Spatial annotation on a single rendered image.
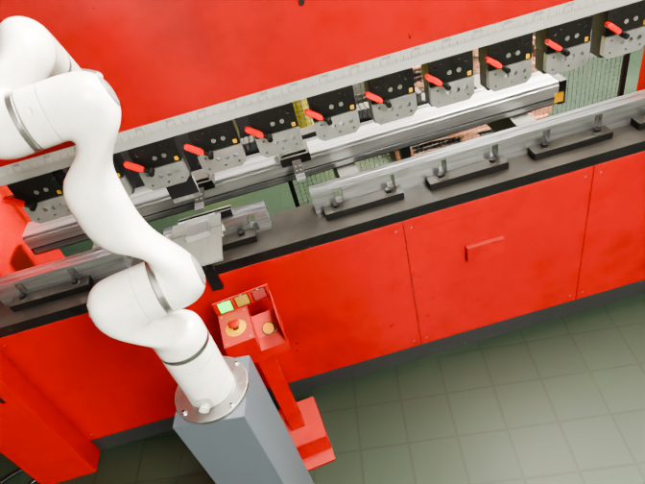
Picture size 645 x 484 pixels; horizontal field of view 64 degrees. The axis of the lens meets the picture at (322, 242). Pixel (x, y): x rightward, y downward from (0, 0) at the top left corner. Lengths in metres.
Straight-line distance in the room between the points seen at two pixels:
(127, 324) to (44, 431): 1.45
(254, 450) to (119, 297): 0.58
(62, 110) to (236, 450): 0.92
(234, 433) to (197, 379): 0.19
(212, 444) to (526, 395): 1.44
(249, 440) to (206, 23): 1.13
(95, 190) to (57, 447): 1.77
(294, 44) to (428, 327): 1.34
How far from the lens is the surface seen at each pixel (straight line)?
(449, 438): 2.31
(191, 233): 1.88
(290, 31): 1.65
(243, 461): 1.49
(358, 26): 1.68
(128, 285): 1.08
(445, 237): 2.04
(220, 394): 1.31
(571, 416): 2.40
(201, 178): 2.11
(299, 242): 1.87
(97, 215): 0.99
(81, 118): 0.93
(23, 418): 2.45
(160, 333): 1.16
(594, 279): 2.60
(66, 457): 2.67
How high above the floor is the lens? 2.04
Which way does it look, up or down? 39 degrees down
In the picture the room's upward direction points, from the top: 16 degrees counter-clockwise
